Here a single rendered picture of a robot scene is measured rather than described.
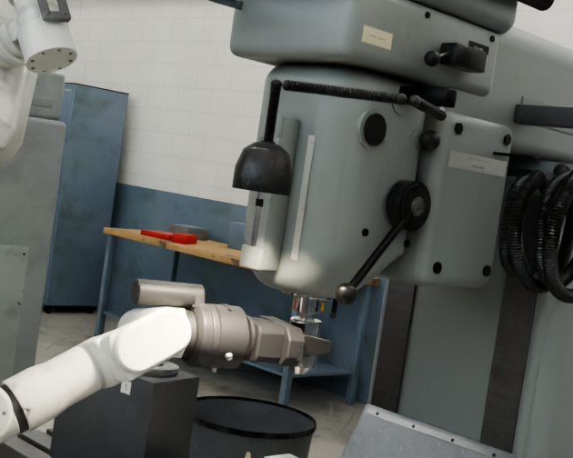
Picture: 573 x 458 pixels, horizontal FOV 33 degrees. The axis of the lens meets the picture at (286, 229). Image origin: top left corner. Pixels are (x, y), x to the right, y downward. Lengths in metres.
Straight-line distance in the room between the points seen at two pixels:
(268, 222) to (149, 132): 7.49
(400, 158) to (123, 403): 0.64
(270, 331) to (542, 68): 0.63
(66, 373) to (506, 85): 0.79
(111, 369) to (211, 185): 6.81
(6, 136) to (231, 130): 6.68
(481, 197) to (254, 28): 0.43
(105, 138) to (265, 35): 7.44
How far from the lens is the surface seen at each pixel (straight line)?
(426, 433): 1.75
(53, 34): 1.27
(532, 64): 1.62
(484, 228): 1.53
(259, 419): 3.73
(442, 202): 1.43
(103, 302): 7.78
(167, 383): 1.66
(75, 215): 8.69
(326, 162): 1.31
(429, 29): 1.38
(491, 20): 1.49
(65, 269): 8.72
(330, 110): 1.31
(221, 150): 8.01
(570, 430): 1.74
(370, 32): 1.29
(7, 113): 1.31
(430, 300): 1.75
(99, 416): 1.73
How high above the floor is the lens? 1.47
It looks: 3 degrees down
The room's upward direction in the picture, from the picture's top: 8 degrees clockwise
